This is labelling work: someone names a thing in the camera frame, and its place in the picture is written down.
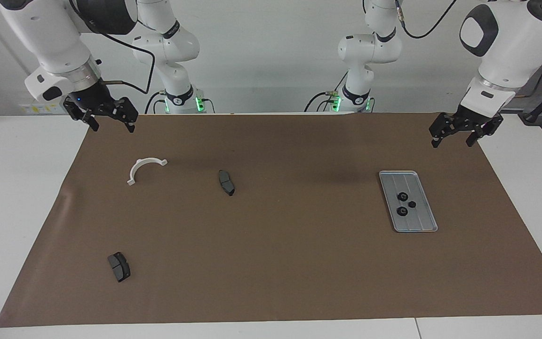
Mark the long grey brake pad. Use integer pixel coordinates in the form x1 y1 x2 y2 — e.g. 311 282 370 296
218 169 236 197

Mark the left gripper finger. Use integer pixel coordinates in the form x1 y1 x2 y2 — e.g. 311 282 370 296
467 118 504 147
430 115 457 148

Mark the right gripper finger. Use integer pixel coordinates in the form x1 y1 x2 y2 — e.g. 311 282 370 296
63 101 100 132
109 97 138 133

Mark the white curved plastic bracket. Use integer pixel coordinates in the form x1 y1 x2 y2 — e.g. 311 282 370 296
127 158 168 186

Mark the silver metal tray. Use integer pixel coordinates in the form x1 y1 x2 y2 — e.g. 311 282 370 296
378 170 439 233

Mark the short grey brake pad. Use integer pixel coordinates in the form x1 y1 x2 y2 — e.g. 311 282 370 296
107 252 131 283

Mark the brown paper table mat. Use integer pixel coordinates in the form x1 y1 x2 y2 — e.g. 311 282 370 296
0 112 542 328

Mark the white wall socket box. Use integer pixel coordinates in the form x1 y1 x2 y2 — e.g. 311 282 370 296
19 100 64 115

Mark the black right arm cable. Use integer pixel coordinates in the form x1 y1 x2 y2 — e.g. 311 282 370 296
69 0 156 95

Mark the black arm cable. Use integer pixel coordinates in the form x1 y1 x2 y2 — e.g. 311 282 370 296
69 0 156 95
395 0 457 39

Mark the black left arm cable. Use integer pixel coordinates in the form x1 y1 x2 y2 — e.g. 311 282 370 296
395 0 457 39

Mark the black base cable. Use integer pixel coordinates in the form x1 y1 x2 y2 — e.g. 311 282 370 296
304 71 349 113
145 91 166 114

